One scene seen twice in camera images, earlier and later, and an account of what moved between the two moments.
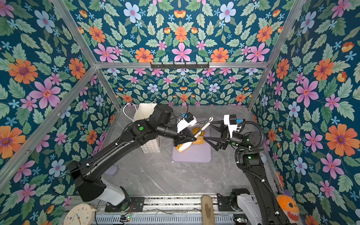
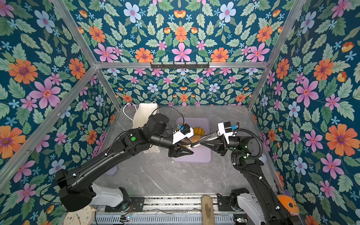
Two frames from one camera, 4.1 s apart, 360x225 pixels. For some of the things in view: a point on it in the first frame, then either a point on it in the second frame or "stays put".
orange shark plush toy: x=290 y=208 stays put
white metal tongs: x=186 y=146 → x=193 y=145
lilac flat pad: x=112 y=170 stays put
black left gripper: x=182 y=135 → x=175 y=151
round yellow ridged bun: x=200 y=138 stays put
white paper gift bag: x=144 y=111 stays put
